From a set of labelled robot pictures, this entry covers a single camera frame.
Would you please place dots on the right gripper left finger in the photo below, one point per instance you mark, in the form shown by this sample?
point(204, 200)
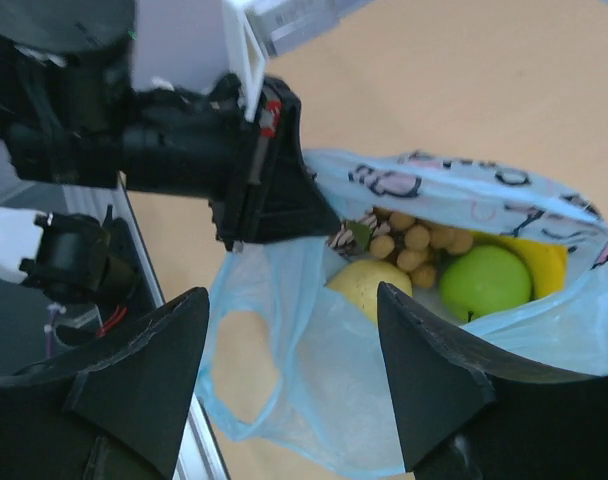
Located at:
point(37, 440)

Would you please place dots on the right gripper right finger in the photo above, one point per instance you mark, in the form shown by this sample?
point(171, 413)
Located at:
point(466, 409)

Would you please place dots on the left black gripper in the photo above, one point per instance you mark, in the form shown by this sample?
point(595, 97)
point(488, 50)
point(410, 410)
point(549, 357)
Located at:
point(70, 115)

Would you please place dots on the yellow pear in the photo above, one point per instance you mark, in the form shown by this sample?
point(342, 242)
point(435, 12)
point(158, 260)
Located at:
point(359, 281)

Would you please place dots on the yellow banana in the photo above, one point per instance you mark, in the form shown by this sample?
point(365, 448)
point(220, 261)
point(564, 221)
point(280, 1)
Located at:
point(547, 263)

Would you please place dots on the green apple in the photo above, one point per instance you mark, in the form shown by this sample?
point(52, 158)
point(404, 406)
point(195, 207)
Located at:
point(486, 280)

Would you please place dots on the aluminium mounting rail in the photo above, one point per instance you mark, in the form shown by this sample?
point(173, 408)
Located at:
point(133, 387)

